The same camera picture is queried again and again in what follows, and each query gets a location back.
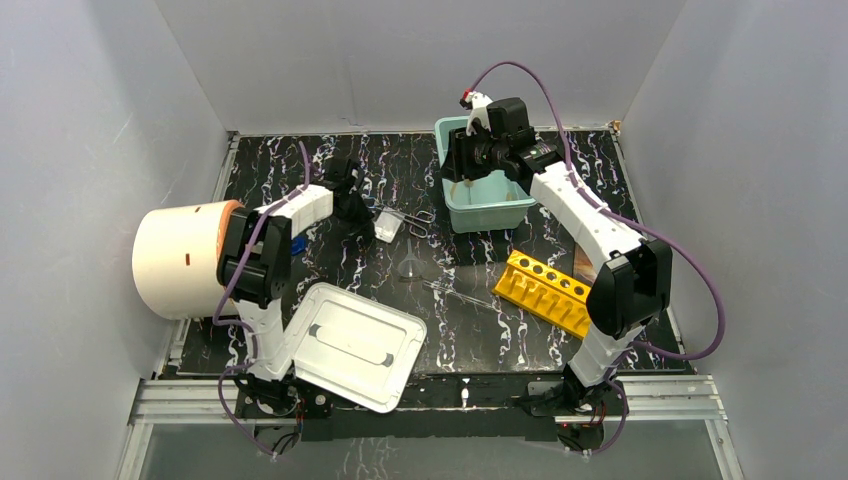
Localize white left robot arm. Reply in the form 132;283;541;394
213;157;374;416

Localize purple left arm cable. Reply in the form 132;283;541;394
211;140;313;458

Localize clear plastic funnel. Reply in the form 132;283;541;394
397;238;426;281

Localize white drum orange face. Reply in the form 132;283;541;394
132;200;242;320

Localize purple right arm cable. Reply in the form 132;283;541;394
466;60;727;458

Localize clear glass test tube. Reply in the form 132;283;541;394
423;281;496;311

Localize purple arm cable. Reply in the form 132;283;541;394
211;140;313;458
466;60;727;458

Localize yellow test tube rack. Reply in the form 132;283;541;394
492;250;591;339

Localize white bin lid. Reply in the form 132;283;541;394
266;283;427;414

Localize mint green plastic bin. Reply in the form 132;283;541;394
433;115;541;234

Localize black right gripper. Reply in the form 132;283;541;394
436;125;506;184

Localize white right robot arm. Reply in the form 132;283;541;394
440;91;672;414

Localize aluminium frame rail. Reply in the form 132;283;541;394
118;373;744;479

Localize blue capped glass tube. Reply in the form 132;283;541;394
290;236;307;256

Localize metal crucible tongs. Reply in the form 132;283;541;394
380;207;435;239

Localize dark book three days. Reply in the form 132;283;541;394
573;245;596;285

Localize small clear plastic bag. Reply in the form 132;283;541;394
374;209;404;244

